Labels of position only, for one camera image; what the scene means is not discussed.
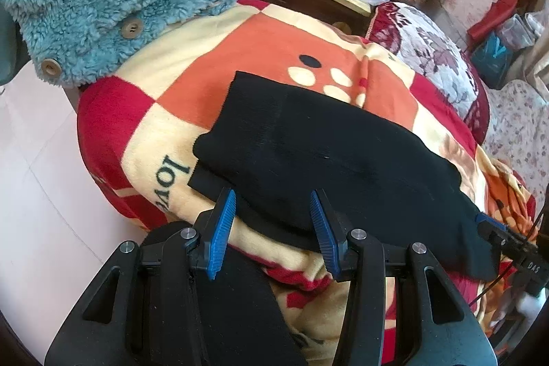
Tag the black pants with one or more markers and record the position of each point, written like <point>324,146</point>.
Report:
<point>321,143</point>

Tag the blue plastic bag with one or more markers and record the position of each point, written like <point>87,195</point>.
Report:
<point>491,57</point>

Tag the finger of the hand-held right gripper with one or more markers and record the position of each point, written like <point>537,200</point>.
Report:
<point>493,229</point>

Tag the dark grey cloth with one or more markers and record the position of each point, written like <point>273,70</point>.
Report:
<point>10,48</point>

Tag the pink floral sheet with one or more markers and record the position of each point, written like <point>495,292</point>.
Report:
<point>521,126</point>

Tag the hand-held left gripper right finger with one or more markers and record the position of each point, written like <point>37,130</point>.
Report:
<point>324,237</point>

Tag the red garment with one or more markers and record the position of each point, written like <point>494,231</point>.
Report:
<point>510,1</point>

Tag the checkered orange red blanket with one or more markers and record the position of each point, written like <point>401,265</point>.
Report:
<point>180,104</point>

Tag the floral grey red pillow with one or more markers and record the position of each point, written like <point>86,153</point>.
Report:
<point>433,48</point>

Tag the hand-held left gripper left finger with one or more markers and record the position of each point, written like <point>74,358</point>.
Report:
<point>221,233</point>

